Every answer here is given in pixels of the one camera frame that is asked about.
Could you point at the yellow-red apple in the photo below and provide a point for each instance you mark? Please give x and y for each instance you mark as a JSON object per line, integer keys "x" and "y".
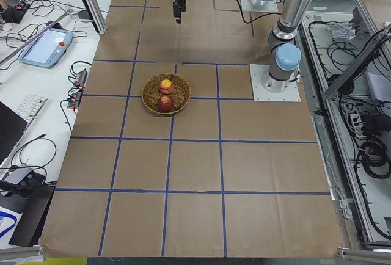
{"x": 166, "y": 86}

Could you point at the woven wicker basket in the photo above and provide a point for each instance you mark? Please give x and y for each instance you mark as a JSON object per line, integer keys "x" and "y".
{"x": 181, "y": 93}

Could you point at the dark red basket apple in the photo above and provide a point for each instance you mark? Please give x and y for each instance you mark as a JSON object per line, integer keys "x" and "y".
{"x": 165, "y": 103}

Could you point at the usb hub box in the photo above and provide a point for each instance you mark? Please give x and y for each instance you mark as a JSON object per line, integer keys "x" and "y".
{"x": 80, "y": 78}

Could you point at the blue teach pendant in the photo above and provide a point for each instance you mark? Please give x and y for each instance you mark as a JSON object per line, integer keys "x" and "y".
{"x": 48, "y": 49}

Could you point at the white keyboard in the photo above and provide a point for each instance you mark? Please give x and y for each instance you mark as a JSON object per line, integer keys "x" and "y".
{"x": 30, "y": 107}

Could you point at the black laptop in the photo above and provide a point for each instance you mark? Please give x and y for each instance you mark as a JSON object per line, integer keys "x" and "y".
{"x": 12, "y": 129}

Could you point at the aluminium frame post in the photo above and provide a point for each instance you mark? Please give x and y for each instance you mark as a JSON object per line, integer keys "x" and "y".
{"x": 96, "y": 16}

